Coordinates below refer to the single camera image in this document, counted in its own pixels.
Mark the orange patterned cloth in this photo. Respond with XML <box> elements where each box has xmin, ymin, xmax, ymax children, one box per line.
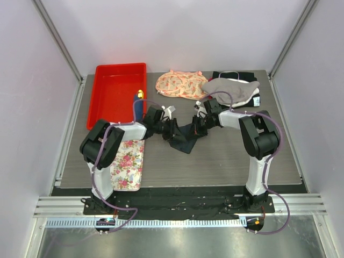
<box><xmin>155</xmin><ymin>70</ymin><xmax>208</xmax><ymax>101</ymax></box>

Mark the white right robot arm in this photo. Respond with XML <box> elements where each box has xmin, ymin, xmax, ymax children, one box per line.
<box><xmin>190</xmin><ymin>98</ymin><xmax>283</xmax><ymax>212</ymax></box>

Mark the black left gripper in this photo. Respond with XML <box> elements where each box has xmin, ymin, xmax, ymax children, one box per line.
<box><xmin>153</xmin><ymin>118</ymin><xmax>186</xmax><ymax>142</ymax></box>

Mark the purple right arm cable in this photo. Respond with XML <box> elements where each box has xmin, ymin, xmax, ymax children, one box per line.
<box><xmin>205</xmin><ymin>91</ymin><xmax>291</xmax><ymax>237</ymax></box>

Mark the red plastic bin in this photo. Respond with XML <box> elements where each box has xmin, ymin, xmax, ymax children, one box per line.
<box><xmin>86</xmin><ymin>63</ymin><xmax>147</xmax><ymax>130</ymax></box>

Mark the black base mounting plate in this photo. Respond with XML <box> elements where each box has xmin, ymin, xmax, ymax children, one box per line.
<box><xmin>51</xmin><ymin>185</ymin><xmax>276</xmax><ymax>219</ymax></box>

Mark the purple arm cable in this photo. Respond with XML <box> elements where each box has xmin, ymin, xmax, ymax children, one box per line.
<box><xmin>91</xmin><ymin>99</ymin><xmax>167</xmax><ymax>233</ymax></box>
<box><xmin>205</xmin><ymin>91</ymin><xmax>291</xmax><ymax>237</ymax></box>

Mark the black cloth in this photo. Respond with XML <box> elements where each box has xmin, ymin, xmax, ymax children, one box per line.
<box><xmin>212</xmin><ymin>71</ymin><xmax>257</xmax><ymax>82</ymax></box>

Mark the dark navy paper napkin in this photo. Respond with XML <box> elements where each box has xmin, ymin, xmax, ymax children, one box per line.
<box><xmin>169</xmin><ymin>124</ymin><xmax>202</xmax><ymax>154</ymax></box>

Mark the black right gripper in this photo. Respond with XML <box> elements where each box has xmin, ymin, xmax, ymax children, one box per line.
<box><xmin>187</xmin><ymin>115</ymin><xmax>215</xmax><ymax>141</ymax></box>

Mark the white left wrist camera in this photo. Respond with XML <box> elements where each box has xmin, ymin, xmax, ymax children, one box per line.
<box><xmin>161</xmin><ymin>105</ymin><xmax>176</xmax><ymax>120</ymax></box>

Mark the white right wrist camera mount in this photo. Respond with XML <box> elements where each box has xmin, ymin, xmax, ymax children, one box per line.
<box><xmin>194</xmin><ymin>101</ymin><xmax>206</xmax><ymax>116</ymax></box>

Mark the white cloth with print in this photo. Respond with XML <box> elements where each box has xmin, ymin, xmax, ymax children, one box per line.
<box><xmin>232</xmin><ymin>88</ymin><xmax>261</xmax><ymax>108</ymax></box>

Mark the grey cloth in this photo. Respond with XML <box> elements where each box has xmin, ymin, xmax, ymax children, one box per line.
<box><xmin>201</xmin><ymin>78</ymin><xmax>260</xmax><ymax>105</ymax></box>

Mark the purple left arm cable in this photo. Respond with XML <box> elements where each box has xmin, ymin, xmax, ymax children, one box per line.
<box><xmin>91</xmin><ymin>99</ymin><xmax>167</xmax><ymax>233</ymax></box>

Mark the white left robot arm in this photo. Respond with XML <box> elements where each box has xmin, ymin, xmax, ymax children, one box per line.
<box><xmin>80</xmin><ymin>105</ymin><xmax>186</xmax><ymax>214</ymax></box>

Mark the floral rectangular tray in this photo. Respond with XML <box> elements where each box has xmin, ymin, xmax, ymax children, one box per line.
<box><xmin>110</xmin><ymin>140</ymin><xmax>145</xmax><ymax>191</ymax></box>

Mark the white slotted cable duct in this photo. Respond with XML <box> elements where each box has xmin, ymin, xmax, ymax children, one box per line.
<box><xmin>46</xmin><ymin>217</ymin><xmax>247</xmax><ymax>228</ymax></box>

